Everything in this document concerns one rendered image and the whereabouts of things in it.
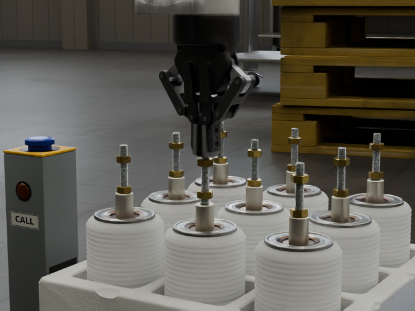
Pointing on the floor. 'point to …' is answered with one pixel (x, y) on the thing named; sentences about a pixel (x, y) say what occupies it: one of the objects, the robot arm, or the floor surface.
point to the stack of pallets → (341, 78)
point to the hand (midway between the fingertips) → (205, 139)
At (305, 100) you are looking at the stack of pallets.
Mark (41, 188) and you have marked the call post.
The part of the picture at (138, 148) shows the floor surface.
